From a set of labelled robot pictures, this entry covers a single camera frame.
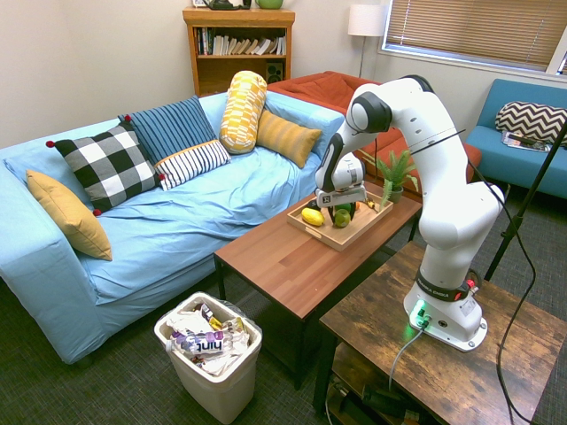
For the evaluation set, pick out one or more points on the teal sofa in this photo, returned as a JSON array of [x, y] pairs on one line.
[[509, 164]]

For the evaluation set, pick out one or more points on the magazine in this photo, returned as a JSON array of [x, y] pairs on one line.
[[518, 141]]

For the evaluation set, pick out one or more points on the black speaker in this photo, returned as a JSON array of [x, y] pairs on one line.
[[274, 72]]

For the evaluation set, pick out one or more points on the crumpled hint label wrapper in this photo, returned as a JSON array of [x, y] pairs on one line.
[[201, 344]]

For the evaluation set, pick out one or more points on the orange sofa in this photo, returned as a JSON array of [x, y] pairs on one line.
[[319, 88]]

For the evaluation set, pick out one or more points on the row of books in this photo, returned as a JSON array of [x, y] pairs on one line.
[[239, 45]]

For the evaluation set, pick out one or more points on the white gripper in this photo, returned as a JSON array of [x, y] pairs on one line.
[[341, 195]]

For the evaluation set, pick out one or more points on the wooden tray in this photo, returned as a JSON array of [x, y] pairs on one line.
[[354, 232]]

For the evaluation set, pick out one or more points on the white trash bin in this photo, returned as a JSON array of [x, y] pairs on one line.
[[221, 389]]

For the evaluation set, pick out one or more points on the plain mustard pillow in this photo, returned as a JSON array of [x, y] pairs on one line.
[[71, 217]]

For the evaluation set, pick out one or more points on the green pot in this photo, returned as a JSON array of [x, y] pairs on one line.
[[269, 3]]

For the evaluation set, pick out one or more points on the wooden window blinds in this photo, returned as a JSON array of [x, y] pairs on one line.
[[469, 26]]

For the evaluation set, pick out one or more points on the black device under table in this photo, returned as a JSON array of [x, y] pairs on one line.
[[381, 398]]

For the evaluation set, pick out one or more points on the blue striped pillow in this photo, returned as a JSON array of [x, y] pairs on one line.
[[170, 128]]

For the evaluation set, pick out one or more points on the brown banana peel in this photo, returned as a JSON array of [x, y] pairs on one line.
[[370, 205]]

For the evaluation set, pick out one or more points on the rustic dark wood table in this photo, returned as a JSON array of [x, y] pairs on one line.
[[443, 380]]

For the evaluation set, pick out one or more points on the light blue sofa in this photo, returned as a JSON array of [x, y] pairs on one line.
[[177, 230]]

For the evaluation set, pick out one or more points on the wooden bookshelf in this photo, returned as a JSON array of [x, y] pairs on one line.
[[239, 17]]

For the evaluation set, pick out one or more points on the yellow lemon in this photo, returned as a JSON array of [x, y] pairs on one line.
[[313, 217]]

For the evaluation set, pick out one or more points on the black white checked pillow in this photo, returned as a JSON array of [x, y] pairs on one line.
[[108, 166]]

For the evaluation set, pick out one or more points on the white shade floor lamp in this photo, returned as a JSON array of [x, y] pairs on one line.
[[365, 20]]

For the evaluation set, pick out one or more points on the black avocado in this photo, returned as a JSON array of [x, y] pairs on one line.
[[313, 204]]

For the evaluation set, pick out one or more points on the black camera stand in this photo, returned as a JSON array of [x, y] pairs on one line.
[[520, 212]]

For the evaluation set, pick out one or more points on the white navy striped pillow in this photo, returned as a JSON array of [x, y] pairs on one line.
[[192, 163]]

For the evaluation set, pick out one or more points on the green apple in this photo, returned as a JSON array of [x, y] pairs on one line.
[[342, 219]]

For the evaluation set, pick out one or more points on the black object on shelf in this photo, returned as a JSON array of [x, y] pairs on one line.
[[226, 4]]

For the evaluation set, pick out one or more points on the yellow patterned bolster pillow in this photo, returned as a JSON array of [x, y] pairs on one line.
[[243, 113]]

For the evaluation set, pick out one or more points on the reddish wooden coffee table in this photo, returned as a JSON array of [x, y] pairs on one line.
[[288, 270]]

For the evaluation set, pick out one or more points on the mustard striped lumbar pillow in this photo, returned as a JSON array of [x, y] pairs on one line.
[[285, 137]]

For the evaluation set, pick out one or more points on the small potted fern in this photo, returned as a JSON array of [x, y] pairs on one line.
[[395, 175]]

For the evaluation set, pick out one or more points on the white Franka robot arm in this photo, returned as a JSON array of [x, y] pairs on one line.
[[447, 199]]

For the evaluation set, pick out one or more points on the black white chevron pillow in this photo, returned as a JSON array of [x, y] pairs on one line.
[[529, 119]]

